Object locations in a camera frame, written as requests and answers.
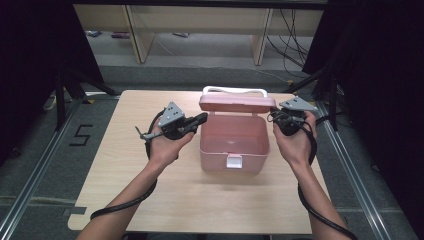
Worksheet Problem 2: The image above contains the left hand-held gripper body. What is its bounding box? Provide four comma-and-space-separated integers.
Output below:
134, 101, 196, 141

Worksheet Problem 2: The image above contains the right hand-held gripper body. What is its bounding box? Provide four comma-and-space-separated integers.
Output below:
274, 95, 319, 137

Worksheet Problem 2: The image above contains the pink storage box white handle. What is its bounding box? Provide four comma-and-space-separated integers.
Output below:
198, 85, 278, 174

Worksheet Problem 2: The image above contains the person's left hand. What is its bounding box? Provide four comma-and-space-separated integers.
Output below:
146, 133, 196, 170

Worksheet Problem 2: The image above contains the person's right hand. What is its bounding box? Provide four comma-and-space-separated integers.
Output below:
272, 111, 318, 168

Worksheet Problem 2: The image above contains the black metal stand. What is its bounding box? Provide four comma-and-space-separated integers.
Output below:
54, 66, 121, 132
283, 64, 339, 132

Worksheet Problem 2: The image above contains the black curtain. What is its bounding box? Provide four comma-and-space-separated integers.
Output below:
301, 0, 424, 234
0, 0, 106, 168

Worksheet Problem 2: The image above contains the white floor cable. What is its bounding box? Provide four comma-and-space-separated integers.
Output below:
248, 66, 291, 84

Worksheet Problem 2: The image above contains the bundle of black floor cables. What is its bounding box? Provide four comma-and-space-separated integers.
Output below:
266, 8, 309, 79

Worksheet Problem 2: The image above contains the aluminium floor rail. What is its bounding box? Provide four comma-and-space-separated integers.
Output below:
314, 100, 394, 240
0, 99, 84, 240

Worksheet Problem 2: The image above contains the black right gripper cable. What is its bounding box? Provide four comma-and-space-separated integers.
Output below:
268, 111, 359, 240

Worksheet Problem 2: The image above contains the beige wooden desk frame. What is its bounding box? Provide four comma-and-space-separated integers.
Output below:
73, 3, 324, 67

